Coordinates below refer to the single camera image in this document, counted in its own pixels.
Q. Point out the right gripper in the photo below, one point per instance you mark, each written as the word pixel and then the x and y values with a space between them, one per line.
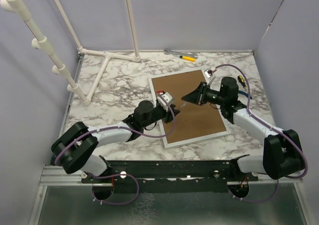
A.
pixel 194 97

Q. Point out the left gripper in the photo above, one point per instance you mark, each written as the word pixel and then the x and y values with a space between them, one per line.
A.
pixel 168 116

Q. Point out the white picture frame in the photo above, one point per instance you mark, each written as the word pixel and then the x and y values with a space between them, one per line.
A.
pixel 193 123

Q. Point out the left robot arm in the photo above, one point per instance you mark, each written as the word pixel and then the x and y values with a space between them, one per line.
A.
pixel 73 150

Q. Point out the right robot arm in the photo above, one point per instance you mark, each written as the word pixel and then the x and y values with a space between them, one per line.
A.
pixel 282 153

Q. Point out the yellow utility knife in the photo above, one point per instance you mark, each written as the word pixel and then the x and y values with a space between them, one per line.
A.
pixel 188 58

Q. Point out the black yellow screwdriver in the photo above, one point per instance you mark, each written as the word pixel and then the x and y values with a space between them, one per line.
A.
pixel 241 80

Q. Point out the silver wrench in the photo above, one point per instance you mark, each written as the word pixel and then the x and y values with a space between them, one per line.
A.
pixel 180 54

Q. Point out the white PVC pipe rack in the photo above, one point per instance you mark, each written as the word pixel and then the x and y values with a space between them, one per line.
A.
pixel 28 48

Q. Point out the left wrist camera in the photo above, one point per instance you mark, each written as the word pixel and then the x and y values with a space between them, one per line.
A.
pixel 164 99

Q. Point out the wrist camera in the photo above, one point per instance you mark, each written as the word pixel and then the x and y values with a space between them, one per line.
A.
pixel 164 99
pixel 210 75

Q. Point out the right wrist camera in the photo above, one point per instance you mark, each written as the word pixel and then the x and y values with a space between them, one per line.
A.
pixel 210 75

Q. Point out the blue handled pliers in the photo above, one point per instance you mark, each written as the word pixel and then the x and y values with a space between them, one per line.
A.
pixel 244 94

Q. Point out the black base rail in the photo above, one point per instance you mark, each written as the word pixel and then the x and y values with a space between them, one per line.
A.
pixel 127 177

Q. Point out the aluminium extrusion rail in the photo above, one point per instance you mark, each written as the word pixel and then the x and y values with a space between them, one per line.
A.
pixel 56 176

